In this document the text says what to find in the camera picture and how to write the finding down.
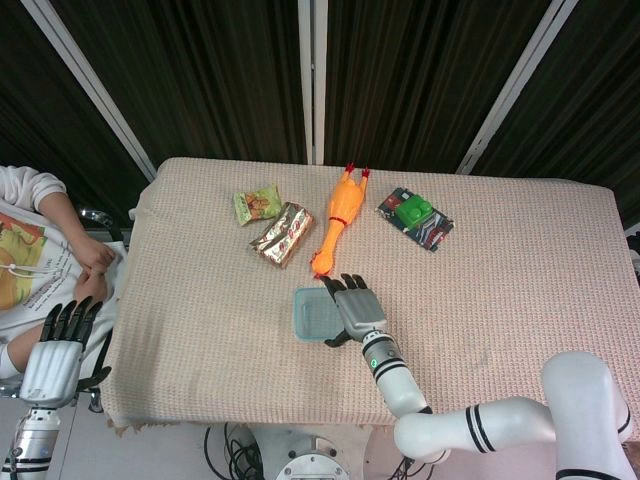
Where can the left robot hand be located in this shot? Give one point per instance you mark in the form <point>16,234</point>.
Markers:
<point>50,365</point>

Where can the person right hand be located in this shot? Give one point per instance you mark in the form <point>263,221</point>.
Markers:
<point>92,287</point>

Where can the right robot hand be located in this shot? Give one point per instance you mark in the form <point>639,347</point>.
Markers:
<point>357,310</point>

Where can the person left hand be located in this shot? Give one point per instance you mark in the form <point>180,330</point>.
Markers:
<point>99,256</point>

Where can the teal container lid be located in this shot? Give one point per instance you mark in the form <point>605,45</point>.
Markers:
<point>312,315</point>

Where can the person right forearm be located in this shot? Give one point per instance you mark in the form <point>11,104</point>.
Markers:
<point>20,350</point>

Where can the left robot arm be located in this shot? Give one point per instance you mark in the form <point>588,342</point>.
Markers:
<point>35,440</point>

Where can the white silver robot base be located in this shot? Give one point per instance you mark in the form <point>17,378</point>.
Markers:
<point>312,457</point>

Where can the person left forearm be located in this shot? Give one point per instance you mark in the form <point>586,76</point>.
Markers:
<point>60,215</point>

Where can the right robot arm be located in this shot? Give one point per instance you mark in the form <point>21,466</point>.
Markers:
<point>395,380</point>

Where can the seated person in white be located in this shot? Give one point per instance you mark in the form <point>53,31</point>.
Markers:
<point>25,295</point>

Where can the gold red-print snack package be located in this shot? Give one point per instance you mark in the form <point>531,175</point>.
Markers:
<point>282,235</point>

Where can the dark patterned snack packet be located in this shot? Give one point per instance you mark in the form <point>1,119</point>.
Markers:
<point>435,235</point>

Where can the orange rubber chicken toy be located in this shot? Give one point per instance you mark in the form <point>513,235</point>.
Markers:
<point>345,200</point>

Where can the beige woven tablecloth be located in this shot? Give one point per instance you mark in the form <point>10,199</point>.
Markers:
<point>200,325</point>

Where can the green toy building block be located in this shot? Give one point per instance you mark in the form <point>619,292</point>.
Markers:
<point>415,211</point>

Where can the green snack packet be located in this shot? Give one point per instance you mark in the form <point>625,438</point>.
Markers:
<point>255,202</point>

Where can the dark brown curtain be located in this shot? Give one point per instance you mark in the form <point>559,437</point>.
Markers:
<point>210,75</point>

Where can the white frame post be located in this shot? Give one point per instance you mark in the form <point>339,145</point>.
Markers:
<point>90,85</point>
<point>312,80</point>
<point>515,90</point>

